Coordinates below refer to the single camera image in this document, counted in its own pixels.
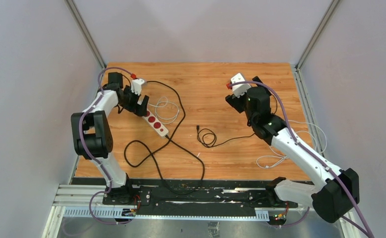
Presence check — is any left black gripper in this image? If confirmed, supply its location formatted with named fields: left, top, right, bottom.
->
left=119, top=86, right=148, bottom=117

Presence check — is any white red power strip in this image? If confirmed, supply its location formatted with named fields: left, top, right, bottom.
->
left=143, top=110, right=169, bottom=137

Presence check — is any white charger cable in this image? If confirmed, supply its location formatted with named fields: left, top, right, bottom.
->
left=148, top=97, right=180, bottom=125

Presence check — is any thin black usb cable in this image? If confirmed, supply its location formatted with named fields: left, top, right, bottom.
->
left=196, top=95, right=278, bottom=149

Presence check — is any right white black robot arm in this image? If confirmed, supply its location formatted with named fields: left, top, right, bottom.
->
left=225, top=73, right=360, bottom=223

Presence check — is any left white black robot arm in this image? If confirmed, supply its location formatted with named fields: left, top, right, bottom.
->
left=70, top=72, right=149, bottom=205

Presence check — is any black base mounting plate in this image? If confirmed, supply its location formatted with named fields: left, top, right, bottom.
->
left=71, top=178, right=313, bottom=226

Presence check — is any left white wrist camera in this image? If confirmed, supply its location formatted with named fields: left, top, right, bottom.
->
left=130, top=73, right=147, bottom=96

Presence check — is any black power strip cord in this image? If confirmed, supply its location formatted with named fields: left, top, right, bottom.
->
left=123, top=80, right=206, bottom=195

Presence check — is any aluminium frame rail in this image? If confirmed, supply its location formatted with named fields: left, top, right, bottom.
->
left=42, top=183, right=361, bottom=238

